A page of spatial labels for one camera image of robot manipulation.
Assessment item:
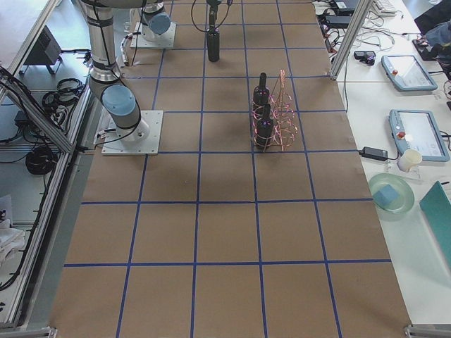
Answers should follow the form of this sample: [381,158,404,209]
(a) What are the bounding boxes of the dark glass wine bottle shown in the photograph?
[206,6,220,62]

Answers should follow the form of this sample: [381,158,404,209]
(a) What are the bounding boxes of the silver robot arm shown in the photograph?
[82,1,150,142]
[137,1,171,42]

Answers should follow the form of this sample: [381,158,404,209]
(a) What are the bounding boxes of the dark wine bottle in basket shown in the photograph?
[252,73,269,119]

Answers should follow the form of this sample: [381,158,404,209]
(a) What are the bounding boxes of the black power brick on table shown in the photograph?
[359,146,388,161]

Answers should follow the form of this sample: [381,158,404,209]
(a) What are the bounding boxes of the green glass plate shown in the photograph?
[369,173,415,214]

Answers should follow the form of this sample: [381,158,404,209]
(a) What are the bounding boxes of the blue foam cube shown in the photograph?
[373,184,400,208]

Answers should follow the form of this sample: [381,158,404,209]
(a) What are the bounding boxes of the white paper cup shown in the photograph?
[397,149,423,173]

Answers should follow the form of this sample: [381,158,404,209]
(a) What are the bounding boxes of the grey teach pendant near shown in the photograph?
[388,109,450,162]

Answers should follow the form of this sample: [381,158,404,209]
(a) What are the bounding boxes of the grey teach pendant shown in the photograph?
[388,109,450,162]
[381,55,438,92]

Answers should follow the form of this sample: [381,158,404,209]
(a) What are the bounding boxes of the grey teach pendant far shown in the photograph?
[381,55,438,92]

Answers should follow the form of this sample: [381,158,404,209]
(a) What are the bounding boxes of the teal cutting board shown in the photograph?
[419,181,451,266]

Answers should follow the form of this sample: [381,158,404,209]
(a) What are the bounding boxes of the black control box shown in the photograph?
[19,25,62,75]

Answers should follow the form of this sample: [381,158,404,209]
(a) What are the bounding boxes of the copper wire wine basket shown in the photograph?
[251,69,298,151]

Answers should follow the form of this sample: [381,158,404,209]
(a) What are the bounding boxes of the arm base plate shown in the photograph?
[95,111,163,156]
[130,22,177,49]

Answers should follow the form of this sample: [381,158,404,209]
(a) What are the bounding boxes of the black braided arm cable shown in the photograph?
[190,0,235,35]

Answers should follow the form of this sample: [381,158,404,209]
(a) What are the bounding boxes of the coiled black cable bundle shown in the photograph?
[25,144,57,176]

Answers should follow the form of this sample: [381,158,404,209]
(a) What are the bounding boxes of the aluminium frame post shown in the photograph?
[330,0,372,80]

